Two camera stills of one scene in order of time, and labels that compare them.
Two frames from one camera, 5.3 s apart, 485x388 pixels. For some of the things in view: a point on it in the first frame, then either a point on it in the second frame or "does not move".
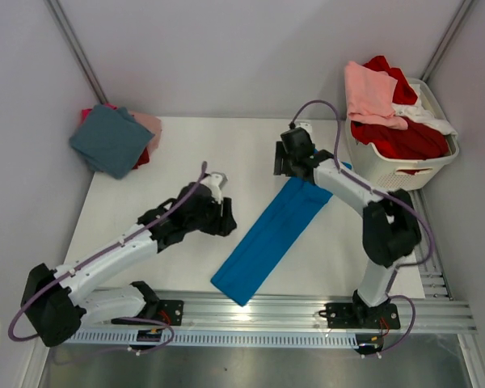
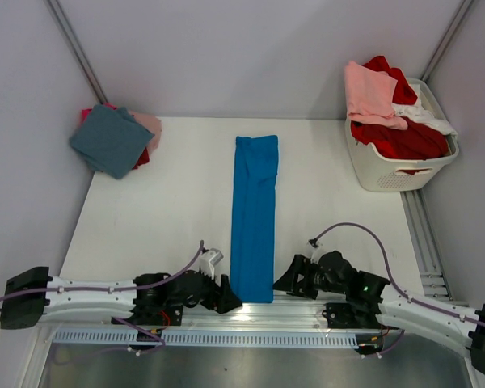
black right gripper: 280,157 -> 288,282
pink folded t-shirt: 153,124 does not move
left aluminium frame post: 70,37 does not move
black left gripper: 225,224 -> 221,298
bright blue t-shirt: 270,238 -> 253,219
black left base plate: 171,311 does not move
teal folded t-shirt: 111,137 does not move
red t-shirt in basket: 417,141 does not move
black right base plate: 352,316 does not move
